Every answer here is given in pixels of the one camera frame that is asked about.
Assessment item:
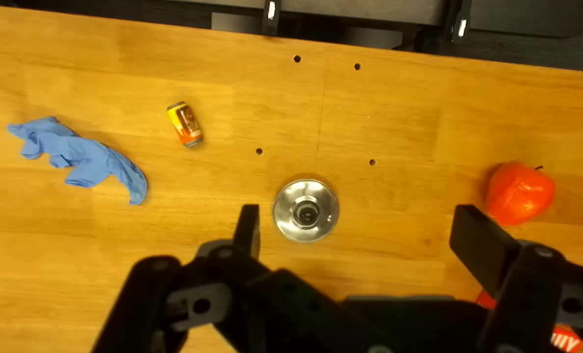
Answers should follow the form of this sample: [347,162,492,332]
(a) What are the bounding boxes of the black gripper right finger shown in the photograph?
[447,203,583,353]

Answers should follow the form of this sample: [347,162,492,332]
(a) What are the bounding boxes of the small orange yellow can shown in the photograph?
[164,101,205,152]

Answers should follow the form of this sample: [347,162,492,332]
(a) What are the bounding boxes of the red toy tomato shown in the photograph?
[482,162,559,228]

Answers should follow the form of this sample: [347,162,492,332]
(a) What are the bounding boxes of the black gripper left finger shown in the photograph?
[92,203,345,353]

